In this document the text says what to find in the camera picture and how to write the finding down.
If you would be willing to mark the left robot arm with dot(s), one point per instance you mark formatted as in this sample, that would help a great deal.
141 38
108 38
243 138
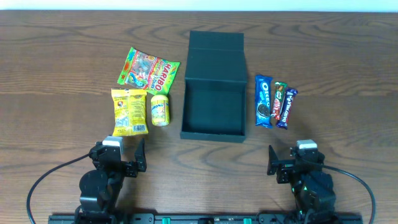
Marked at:
100 187

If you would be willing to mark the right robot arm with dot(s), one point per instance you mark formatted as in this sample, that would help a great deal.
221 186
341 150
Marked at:
311 187

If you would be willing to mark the purple Dairy Milk bar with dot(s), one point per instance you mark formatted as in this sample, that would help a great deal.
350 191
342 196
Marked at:
286 109

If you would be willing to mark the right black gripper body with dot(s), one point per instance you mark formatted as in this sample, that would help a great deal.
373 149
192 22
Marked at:
286 168

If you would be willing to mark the blue Oreo cookie pack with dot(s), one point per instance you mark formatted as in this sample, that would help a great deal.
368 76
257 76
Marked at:
263 101

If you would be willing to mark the dark green gift box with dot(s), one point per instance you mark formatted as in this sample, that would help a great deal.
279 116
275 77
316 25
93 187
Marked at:
215 88

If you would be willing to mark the yellow snack bag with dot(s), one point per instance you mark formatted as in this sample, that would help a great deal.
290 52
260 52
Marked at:
129 112

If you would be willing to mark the red KitKat bar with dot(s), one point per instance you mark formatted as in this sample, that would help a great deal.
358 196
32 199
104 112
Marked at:
278 99

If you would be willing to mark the yellow Mentos bottle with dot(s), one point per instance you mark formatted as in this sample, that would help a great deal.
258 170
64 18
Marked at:
160 110

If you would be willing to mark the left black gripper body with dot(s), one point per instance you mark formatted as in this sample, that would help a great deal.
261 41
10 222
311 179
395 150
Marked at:
123 165

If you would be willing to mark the Haribo sour worms bag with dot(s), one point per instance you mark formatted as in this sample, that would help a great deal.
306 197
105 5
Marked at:
147 72

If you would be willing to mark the black mounting rail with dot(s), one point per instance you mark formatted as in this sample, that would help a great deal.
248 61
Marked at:
148 218

